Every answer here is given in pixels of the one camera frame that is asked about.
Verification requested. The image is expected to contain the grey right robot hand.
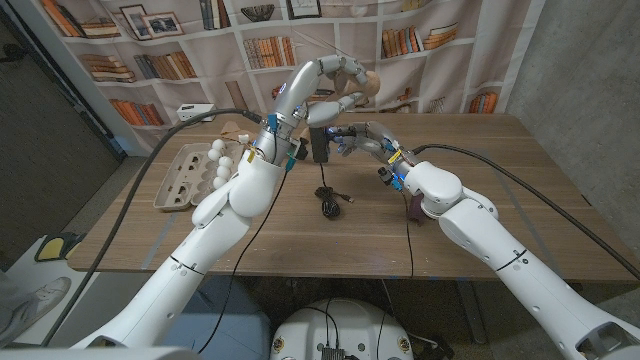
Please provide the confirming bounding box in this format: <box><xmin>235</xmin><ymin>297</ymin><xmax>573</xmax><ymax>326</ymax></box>
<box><xmin>327</xmin><ymin>121</ymin><xmax>422</xmax><ymax>169</ymax></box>

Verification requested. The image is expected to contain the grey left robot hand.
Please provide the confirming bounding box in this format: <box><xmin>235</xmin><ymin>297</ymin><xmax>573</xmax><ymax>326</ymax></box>
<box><xmin>252</xmin><ymin>53</ymin><xmax>371</xmax><ymax>167</ymax></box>

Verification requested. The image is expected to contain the black speaker cable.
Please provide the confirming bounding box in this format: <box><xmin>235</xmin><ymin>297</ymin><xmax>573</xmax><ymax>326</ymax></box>
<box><xmin>314</xmin><ymin>162</ymin><xmax>356</xmax><ymax>219</ymax></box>

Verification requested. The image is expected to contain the brown cardboard egg carton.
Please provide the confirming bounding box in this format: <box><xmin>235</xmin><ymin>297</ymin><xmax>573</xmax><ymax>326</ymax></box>
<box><xmin>152</xmin><ymin>141</ymin><xmax>245</xmax><ymax>212</ymax></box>

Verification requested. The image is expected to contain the purple plastic clip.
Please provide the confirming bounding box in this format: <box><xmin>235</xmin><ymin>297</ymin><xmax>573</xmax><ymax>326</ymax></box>
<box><xmin>407</xmin><ymin>194</ymin><xmax>426</xmax><ymax>227</ymax></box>

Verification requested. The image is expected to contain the printed bookshelf backdrop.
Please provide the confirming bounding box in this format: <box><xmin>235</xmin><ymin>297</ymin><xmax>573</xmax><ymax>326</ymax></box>
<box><xmin>29</xmin><ymin>0</ymin><xmax>546</xmax><ymax>154</ymax></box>

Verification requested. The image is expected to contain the white power box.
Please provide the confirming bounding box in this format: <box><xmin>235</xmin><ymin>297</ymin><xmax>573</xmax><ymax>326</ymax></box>
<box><xmin>175</xmin><ymin>103</ymin><xmax>219</xmax><ymax>123</ymax></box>

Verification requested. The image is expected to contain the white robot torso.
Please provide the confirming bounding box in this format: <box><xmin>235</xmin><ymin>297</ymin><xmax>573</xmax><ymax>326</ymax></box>
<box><xmin>269</xmin><ymin>298</ymin><xmax>415</xmax><ymax>360</ymax></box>

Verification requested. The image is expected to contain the grey table leg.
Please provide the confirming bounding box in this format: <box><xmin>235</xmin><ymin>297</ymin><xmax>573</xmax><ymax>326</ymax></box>
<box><xmin>454</xmin><ymin>279</ymin><xmax>489</xmax><ymax>346</ymax></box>

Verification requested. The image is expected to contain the yellow and black floor object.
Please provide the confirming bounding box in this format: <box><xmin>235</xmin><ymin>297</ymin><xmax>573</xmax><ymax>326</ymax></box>
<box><xmin>33</xmin><ymin>232</ymin><xmax>86</xmax><ymax>263</ymax></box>

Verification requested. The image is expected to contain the white sneaker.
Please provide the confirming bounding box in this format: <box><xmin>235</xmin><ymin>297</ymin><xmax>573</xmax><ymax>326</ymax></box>
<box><xmin>0</xmin><ymin>276</ymin><xmax>72</xmax><ymax>346</ymax></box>

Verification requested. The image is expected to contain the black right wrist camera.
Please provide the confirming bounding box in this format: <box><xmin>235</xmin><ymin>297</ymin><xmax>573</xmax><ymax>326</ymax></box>
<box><xmin>377</xmin><ymin>167</ymin><xmax>404</xmax><ymax>192</ymax></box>

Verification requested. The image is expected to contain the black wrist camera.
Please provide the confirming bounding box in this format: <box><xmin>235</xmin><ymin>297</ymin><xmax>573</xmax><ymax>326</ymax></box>
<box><xmin>377</xmin><ymin>167</ymin><xmax>404</xmax><ymax>192</ymax></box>
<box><xmin>288</xmin><ymin>139</ymin><xmax>310</xmax><ymax>169</ymax></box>

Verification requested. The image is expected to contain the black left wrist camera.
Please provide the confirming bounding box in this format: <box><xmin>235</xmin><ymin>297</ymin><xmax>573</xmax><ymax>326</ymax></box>
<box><xmin>288</xmin><ymin>139</ymin><xmax>310</xmax><ymax>169</ymax></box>

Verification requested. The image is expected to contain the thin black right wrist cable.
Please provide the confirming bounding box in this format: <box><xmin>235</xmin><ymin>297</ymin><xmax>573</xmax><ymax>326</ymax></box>
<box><xmin>402</xmin><ymin>192</ymin><xmax>416</xmax><ymax>279</ymax></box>

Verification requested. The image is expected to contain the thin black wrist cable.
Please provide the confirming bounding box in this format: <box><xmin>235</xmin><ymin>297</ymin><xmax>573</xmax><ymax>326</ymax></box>
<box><xmin>197</xmin><ymin>169</ymin><xmax>291</xmax><ymax>355</ymax></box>
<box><xmin>402</xmin><ymin>192</ymin><xmax>416</xmax><ymax>279</ymax></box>

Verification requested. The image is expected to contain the thin black left wrist cable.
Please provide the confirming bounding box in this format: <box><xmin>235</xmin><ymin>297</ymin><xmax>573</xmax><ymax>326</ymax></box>
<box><xmin>197</xmin><ymin>169</ymin><xmax>291</xmax><ymax>355</ymax></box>

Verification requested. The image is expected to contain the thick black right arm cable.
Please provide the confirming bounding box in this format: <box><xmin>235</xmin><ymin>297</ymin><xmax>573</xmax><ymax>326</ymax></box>
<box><xmin>412</xmin><ymin>143</ymin><xmax>640</xmax><ymax>281</ymax></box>

